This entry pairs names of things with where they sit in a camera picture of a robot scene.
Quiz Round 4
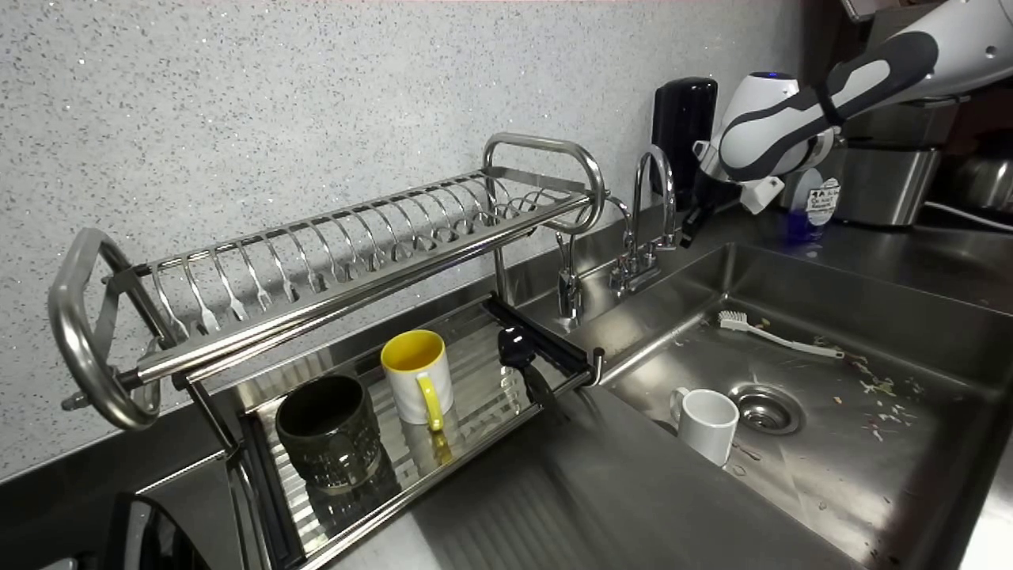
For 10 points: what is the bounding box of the steel gooseneck tap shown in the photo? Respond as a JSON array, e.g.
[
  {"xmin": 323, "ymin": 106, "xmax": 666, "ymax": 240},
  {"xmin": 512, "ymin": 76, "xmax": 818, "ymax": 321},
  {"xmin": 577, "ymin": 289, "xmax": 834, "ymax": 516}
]
[{"xmin": 606, "ymin": 144, "xmax": 680, "ymax": 300}]

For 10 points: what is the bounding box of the small steel tap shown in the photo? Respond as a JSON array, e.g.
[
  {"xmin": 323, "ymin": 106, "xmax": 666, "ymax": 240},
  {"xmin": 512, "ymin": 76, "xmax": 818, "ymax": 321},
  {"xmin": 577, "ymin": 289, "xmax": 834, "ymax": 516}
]
[{"xmin": 553, "ymin": 194, "xmax": 636, "ymax": 328}]

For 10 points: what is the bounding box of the black soap dispenser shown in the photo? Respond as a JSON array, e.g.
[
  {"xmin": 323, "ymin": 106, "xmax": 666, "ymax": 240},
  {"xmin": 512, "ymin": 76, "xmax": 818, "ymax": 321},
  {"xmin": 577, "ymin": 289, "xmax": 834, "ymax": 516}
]
[{"xmin": 651, "ymin": 76, "xmax": 719, "ymax": 200}]

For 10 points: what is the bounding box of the blue soap bottle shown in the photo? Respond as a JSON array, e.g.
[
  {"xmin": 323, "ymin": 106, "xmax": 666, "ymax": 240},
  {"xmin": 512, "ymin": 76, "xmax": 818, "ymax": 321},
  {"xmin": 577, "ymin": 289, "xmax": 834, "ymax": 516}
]
[{"xmin": 786, "ymin": 165, "xmax": 841, "ymax": 243}]

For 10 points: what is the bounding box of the white dish brush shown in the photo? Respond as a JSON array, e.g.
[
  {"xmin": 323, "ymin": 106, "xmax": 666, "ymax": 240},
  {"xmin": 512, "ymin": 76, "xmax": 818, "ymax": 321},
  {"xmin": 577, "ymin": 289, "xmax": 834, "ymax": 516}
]
[{"xmin": 717, "ymin": 310, "xmax": 847, "ymax": 360}]

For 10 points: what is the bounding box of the steel appliance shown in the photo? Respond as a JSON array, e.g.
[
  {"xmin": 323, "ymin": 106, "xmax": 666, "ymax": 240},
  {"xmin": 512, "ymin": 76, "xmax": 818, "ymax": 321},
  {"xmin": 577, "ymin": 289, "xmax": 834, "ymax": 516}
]
[{"xmin": 829, "ymin": 141, "xmax": 944, "ymax": 228}]

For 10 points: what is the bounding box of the sink drain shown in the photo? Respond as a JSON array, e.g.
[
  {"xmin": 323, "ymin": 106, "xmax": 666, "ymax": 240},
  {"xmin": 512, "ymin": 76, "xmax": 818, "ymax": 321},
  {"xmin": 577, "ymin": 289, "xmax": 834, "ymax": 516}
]
[{"xmin": 727, "ymin": 382, "xmax": 805, "ymax": 436}]

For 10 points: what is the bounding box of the black plastic spoon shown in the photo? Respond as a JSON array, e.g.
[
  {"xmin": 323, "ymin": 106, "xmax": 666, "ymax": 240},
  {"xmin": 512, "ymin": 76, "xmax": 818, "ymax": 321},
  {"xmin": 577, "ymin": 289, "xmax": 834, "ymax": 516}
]
[{"xmin": 496, "ymin": 324, "xmax": 560, "ymax": 412}]

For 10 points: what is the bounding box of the steel sink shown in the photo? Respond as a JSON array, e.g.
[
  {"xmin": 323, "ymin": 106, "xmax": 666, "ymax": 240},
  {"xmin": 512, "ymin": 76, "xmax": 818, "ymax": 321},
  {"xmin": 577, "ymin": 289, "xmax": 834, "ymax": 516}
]
[{"xmin": 595, "ymin": 241, "xmax": 1013, "ymax": 570}]

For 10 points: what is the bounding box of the yellow and white mug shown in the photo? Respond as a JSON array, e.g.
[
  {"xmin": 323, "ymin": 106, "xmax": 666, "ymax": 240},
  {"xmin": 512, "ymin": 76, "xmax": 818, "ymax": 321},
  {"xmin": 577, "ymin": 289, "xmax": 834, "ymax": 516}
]
[{"xmin": 380, "ymin": 329, "xmax": 455, "ymax": 433}]

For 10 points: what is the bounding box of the steel dish rack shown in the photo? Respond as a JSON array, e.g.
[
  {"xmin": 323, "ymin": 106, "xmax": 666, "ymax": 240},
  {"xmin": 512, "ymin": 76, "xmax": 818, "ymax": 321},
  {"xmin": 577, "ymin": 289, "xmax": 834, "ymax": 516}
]
[{"xmin": 47, "ymin": 132, "xmax": 612, "ymax": 570}]

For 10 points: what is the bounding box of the black ribbed mug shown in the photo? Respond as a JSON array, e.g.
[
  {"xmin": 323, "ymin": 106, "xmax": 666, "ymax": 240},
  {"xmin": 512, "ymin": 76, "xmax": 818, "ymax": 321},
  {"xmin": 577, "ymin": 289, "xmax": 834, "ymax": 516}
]
[{"xmin": 275, "ymin": 374, "xmax": 383, "ymax": 494}]

